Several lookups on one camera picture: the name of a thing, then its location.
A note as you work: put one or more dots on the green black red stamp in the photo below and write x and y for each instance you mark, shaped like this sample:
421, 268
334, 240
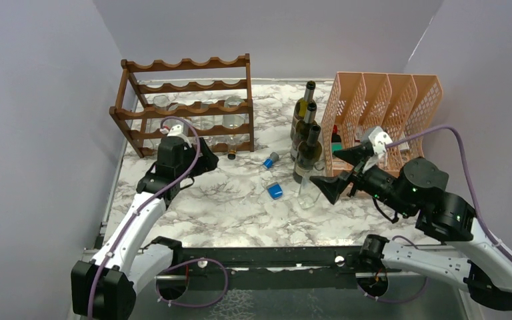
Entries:
336, 140

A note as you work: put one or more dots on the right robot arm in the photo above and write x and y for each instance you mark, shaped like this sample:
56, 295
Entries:
419, 191

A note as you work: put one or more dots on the green wine bottle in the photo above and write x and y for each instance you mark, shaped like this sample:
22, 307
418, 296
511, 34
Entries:
308, 153
302, 128
301, 105

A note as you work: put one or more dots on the clear glass bottle top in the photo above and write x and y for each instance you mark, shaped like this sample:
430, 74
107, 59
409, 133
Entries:
308, 192

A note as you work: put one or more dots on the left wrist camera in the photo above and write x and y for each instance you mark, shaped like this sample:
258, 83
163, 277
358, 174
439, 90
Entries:
178, 130

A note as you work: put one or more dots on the peach plastic file organizer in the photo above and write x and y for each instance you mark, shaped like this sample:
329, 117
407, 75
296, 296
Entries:
401, 104

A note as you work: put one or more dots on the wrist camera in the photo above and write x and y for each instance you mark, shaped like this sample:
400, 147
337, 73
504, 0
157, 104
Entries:
378, 140
178, 130

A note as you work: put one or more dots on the blue grey stamp cylinder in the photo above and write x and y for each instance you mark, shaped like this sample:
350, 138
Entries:
270, 160

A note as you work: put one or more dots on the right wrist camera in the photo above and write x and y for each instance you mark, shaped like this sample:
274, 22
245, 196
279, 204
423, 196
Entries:
378, 140

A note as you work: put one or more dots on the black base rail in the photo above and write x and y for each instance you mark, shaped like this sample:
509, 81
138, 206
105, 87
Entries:
266, 268

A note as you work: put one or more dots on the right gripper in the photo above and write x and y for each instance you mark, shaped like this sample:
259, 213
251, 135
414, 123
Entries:
331, 186

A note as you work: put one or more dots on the blue grey stamp cap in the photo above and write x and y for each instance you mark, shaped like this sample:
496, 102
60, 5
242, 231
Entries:
274, 190

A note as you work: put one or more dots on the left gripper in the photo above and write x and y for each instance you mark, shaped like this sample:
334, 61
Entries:
207, 162

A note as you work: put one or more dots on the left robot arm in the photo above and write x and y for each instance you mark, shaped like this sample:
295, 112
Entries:
107, 285

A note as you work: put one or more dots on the wooden wine rack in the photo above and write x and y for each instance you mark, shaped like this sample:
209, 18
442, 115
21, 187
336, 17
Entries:
134, 108

